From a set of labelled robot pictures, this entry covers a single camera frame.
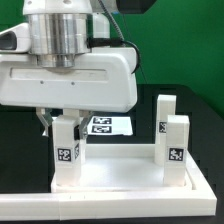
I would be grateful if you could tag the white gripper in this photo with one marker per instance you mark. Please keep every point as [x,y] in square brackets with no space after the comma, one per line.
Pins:
[101,80]

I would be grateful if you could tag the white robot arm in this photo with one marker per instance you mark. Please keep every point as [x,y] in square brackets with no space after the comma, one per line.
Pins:
[63,57]

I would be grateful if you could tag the fiducial marker sheet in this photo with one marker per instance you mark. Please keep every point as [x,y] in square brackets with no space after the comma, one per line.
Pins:
[110,126]

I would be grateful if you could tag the white L-shaped corner guide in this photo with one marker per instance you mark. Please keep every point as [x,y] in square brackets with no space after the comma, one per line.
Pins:
[199,201]

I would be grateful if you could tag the white desk top tray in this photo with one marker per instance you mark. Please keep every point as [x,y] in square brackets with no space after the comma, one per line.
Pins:
[120,167]

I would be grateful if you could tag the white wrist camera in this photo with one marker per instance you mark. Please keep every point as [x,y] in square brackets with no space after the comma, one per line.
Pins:
[16,39]

